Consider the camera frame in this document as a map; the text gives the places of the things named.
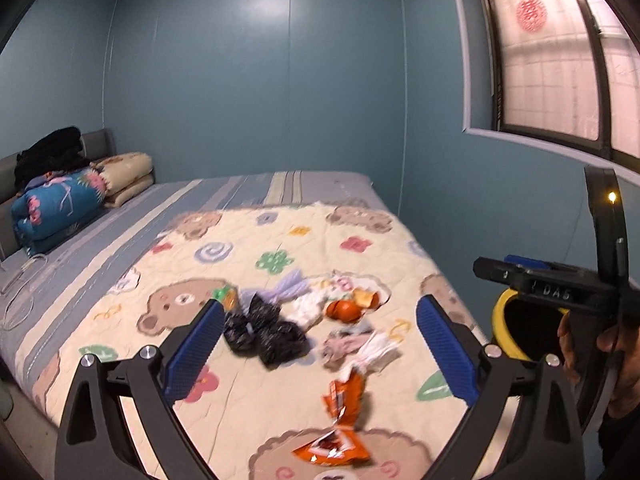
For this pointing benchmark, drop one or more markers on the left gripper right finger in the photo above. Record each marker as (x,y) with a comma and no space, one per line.
(545,440)

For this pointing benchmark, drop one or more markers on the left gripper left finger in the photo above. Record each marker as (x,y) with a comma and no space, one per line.
(94,441)

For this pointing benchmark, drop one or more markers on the yellow rimmed black trash bin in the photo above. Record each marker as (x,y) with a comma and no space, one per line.
(525,330)

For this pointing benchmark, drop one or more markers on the green snack wrapper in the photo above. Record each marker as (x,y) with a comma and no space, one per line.
(227,296)

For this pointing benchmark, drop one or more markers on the orange snack wrapper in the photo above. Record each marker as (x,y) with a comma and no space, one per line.
(340,445)

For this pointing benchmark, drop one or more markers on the orange peel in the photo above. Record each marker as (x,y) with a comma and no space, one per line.
(350,309)

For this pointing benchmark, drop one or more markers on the lavender mesh net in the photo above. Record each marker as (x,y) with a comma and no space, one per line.
(291,286)

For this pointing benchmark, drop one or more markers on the black trash bag left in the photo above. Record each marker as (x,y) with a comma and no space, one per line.
(244,324)

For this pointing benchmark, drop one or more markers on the black trash bag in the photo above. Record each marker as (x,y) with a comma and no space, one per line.
(244,324)
(281,342)

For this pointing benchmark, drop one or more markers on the black trash bag right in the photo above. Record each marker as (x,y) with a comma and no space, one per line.
(281,342)

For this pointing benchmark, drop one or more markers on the right hand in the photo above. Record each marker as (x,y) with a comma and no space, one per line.
(623,341)

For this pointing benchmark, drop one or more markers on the grey striped bed mattress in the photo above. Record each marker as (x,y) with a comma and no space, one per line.
(45,297)

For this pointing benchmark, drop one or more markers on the white tied plastic bag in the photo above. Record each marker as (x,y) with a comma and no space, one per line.
(377,352)

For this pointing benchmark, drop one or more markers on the pink grey crumpled cloth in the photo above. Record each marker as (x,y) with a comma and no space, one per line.
(339,345)

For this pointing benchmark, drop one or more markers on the cartoon bear quilt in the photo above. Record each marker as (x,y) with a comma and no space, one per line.
(245,420)

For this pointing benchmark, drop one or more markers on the blue floral folded blanket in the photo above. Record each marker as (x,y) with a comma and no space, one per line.
(54,207)

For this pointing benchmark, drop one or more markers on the white crumpled tissue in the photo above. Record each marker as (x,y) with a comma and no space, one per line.
(308,310)

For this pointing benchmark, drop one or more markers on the beige folded pillow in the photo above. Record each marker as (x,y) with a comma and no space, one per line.
(125,176)

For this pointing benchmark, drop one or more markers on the black clothing pile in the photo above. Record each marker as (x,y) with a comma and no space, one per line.
(60,150)

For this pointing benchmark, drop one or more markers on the window with dark frame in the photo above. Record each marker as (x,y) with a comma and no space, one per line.
(562,72)

